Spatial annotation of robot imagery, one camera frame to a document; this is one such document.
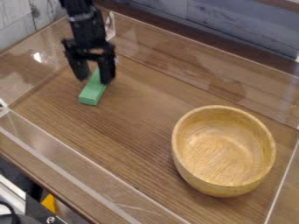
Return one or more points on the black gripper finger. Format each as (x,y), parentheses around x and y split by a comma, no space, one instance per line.
(79,66)
(107,67)

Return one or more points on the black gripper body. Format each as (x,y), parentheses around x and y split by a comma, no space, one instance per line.
(78,52)

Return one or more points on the green rectangular block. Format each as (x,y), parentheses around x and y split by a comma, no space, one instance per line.
(92,90)

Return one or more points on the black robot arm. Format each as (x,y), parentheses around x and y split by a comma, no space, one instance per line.
(88,44)

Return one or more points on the brown wooden bowl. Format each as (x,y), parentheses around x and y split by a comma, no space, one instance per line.
(223,150)

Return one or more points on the clear acrylic tray walls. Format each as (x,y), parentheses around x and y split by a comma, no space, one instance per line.
(103,157)

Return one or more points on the yellow warning label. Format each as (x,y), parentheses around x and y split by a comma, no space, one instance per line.
(50,203)

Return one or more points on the clear acrylic corner bracket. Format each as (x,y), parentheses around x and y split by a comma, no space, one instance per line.
(111,26)

